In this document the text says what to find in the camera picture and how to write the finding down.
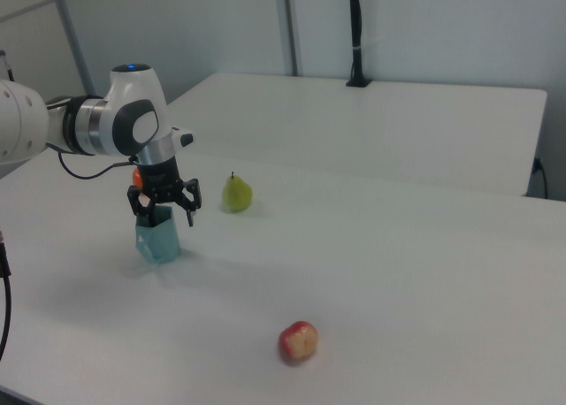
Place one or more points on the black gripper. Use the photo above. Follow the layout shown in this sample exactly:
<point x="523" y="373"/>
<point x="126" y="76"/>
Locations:
<point x="160" y="177"/>

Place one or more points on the teal plastic mug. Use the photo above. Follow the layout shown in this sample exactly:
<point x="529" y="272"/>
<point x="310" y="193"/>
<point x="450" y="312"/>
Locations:
<point x="162" y="239"/>

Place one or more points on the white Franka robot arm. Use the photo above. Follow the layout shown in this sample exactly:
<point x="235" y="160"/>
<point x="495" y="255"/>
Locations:
<point x="124" y="113"/>

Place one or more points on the orange toy fruit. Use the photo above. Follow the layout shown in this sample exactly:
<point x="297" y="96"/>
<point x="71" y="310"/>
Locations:
<point x="136" y="178"/>

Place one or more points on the green toy pear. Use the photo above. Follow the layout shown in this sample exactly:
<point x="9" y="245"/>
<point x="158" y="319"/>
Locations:
<point x="237" y="196"/>

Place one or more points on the red bitten toy apple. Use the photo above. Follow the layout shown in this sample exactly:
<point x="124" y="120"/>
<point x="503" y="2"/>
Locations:
<point x="299" y="340"/>

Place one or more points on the black pole with base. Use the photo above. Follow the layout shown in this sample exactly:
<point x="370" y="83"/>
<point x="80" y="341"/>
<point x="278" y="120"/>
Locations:
<point x="357" y="29"/>

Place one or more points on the slanted grey metal frame post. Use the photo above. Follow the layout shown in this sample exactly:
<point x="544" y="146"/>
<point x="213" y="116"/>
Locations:
<point x="75" y="38"/>

